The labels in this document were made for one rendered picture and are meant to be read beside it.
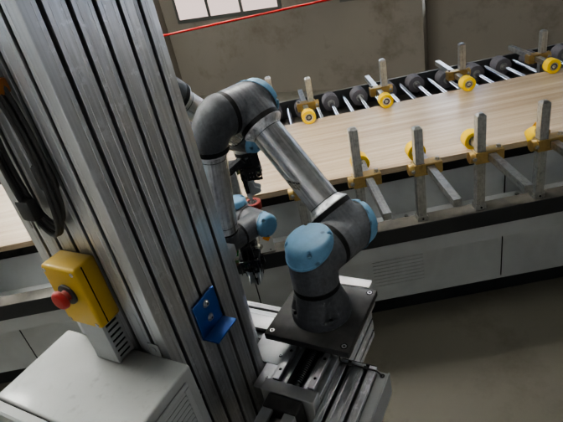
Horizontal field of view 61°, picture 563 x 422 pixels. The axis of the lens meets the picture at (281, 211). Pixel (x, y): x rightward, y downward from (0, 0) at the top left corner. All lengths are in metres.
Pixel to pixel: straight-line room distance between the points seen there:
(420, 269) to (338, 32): 4.14
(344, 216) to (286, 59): 5.52
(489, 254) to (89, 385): 2.12
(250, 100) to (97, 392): 0.74
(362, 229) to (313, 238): 0.14
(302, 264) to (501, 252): 1.75
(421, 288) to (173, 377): 1.92
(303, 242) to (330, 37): 5.29
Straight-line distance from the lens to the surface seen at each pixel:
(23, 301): 2.46
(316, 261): 1.08
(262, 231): 1.45
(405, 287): 2.65
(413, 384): 2.42
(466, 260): 2.66
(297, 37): 6.46
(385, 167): 2.18
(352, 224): 1.17
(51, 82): 0.74
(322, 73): 6.46
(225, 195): 1.30
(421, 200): 2.11
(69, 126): 0.75
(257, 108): 1.23
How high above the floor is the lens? 1.88
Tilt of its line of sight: 30 degrees down
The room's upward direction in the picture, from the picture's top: 13 degrees counter-clockwise
